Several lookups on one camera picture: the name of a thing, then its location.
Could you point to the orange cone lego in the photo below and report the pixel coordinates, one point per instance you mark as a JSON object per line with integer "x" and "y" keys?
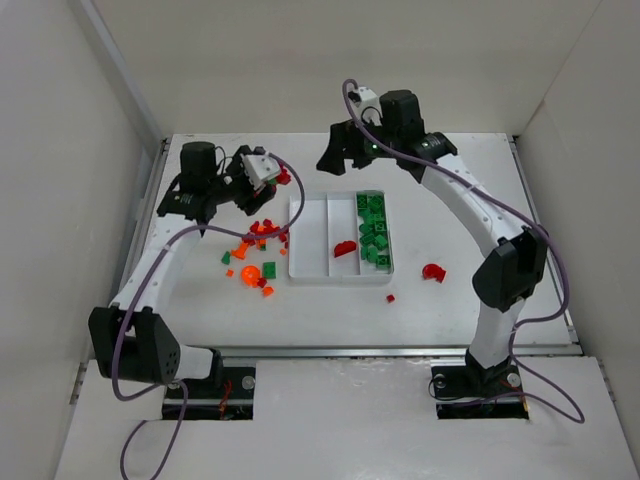
{"x": 241, "y": 251}

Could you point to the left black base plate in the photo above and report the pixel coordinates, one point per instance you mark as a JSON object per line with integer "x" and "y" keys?
{"x": 232, "y": 400}

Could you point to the red lego pile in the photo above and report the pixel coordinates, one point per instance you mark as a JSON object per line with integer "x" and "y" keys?
{"x": 260, "y": 233}

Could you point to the orange dome lego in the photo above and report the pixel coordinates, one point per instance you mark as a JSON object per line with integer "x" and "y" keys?
{"x": 251, "y": 275}

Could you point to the red arch lego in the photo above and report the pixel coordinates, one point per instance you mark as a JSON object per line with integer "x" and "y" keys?
{"x": 344, "y": 247}

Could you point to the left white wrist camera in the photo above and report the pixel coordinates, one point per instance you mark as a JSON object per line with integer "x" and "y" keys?
{"x": 260, "y": 169}

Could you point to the aluminium rail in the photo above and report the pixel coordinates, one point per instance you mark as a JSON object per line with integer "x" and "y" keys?
{"x": 568, "y": 350}

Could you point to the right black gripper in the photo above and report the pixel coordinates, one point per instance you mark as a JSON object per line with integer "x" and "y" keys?
{"x": 342, "y": 141}

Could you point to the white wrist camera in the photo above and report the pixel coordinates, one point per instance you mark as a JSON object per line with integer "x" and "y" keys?
{"x": 260, "y": 169}
{"x": 366, "y": 104}

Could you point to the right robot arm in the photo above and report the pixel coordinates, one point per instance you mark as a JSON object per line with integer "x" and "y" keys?
{"x": 514, "y": 252}

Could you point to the green lego pile in tray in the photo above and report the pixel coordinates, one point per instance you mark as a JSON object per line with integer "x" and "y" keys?
{"x": 374, "y": 233}

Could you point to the small red lego piece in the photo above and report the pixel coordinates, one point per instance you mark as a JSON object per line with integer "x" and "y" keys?
{"x": 283, "y": 178}

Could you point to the white three-compartment tray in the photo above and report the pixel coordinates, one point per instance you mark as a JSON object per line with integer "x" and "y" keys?
{"x": 324, "y": 219}

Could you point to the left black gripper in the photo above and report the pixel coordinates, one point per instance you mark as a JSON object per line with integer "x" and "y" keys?
{"x": 255, "y": 198}

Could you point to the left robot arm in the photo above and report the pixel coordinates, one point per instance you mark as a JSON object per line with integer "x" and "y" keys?
{"x": 130, "y": 338}

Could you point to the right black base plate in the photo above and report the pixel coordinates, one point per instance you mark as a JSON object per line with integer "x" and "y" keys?
{"x": 458, "y": 397}

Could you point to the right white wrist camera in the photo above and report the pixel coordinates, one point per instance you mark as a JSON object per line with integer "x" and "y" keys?
{"x": 366, "y": 104}

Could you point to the green square lego plate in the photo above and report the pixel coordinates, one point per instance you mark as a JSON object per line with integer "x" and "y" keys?
{"x": 269, "y": 270}

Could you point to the red semicircle lego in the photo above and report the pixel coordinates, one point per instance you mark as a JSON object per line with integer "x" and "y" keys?
{"x": 434, "y": 272}

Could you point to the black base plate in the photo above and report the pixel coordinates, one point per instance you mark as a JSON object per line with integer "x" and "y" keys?
{"x": 458, "y": 397}
{"x": 232, "y": 400}

